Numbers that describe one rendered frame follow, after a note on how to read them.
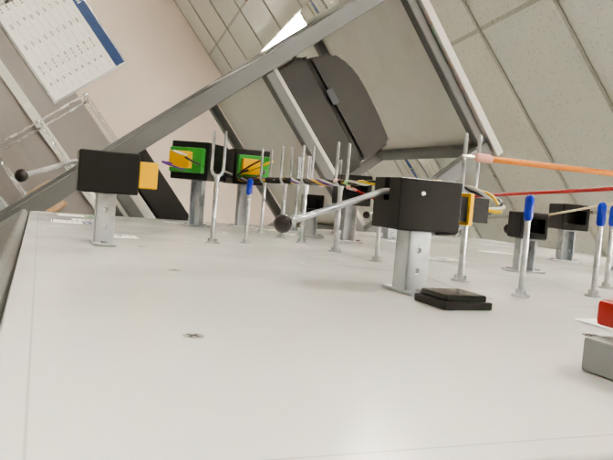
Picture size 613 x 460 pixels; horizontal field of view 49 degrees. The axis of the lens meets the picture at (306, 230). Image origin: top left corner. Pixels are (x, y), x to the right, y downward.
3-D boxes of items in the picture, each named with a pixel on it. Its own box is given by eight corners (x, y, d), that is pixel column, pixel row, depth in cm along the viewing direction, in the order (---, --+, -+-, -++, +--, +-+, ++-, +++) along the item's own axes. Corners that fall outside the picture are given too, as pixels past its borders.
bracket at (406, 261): (381, 287, 56) (387, 226, 55) (406, 287, 57) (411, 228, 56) (410, 296, 51) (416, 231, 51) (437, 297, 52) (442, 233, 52)
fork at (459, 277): (456, 282, 64) (471, 131, 63) (445, 279, 65) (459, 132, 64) (473, 282, 64) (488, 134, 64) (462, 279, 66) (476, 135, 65)
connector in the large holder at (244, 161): (265, 180, 123) (267, 157, 123) (270, 180, 120) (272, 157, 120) (235, 177, 121) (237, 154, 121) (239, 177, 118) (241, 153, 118)
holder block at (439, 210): (370, 225, 55) (375, 176, 54) (429, 229, 57) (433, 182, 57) (397, 229, 51) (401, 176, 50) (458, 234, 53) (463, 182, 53)
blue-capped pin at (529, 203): (507, 294, 57) (517, 193, 57) (521, 295, 58) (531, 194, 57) (519, 297, 56) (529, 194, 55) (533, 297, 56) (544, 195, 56)
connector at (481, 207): (419, 217, 55) (421, 193, 55) (465, 221, 58) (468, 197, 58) (441, 220, 53) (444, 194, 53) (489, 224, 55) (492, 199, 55)
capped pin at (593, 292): (604, 297, 60) (614, 203, 60) (587, 297, 60) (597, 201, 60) (597, 296, 62) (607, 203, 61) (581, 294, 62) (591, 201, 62)
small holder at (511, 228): (520, 266, 88) (525, 212, 88) (548, 275, 79) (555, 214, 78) (486, 264, 88) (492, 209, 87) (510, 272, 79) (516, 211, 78)
